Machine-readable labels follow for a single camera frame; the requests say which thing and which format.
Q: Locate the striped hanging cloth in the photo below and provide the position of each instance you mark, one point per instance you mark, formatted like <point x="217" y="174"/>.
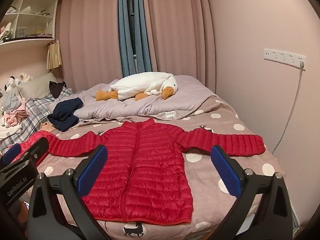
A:
<point x="54" y="55"/>

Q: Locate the plaid shirt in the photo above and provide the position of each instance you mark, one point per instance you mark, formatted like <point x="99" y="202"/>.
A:
<point x="37" y="114"/>

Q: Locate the blue curtain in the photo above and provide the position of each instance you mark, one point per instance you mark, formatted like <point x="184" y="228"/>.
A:
<point x="133" y="37"/>

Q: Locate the white goose plush toy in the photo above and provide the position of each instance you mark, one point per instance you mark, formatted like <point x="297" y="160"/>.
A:
<point x="140" y="86"/>

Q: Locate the pink clothes pile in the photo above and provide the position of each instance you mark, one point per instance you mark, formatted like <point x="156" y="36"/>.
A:
<point x="13" y="109"/>

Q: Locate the white wall shelf unit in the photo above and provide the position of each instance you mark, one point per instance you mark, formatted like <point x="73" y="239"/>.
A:
<point x="28" y="23"/>

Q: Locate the black garment on pillow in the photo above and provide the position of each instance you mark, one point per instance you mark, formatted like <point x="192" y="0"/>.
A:
<point x="56" y="88"/>

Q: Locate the small plush toys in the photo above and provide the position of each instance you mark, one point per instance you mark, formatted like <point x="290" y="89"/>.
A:
<point x="13" y="82"/>

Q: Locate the navy blue garment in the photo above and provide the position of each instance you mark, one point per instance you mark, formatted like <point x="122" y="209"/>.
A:
<point x="63" y="117"/>

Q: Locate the pink curtain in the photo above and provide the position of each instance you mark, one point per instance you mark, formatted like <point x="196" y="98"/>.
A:
<point x="180" y="37"/>

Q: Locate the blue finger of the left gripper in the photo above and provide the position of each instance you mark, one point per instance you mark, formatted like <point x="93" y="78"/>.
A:
<point x="11" y="154"/>

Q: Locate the lilac duvet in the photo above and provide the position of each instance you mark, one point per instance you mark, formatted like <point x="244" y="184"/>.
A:
<point x="192" y="98"/>

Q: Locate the white wall power strip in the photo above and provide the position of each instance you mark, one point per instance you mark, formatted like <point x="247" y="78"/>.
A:
<point x="285" y="57"/>

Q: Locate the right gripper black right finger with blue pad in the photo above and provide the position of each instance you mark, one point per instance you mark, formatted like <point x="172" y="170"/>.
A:
<point x="273" y="219"/>

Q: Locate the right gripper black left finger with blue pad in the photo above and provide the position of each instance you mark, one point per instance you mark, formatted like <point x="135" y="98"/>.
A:
<point x="57" y="209"/>

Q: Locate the red puffer jacket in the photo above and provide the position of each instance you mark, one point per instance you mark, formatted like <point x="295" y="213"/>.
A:
<point x="144" y="177"/>

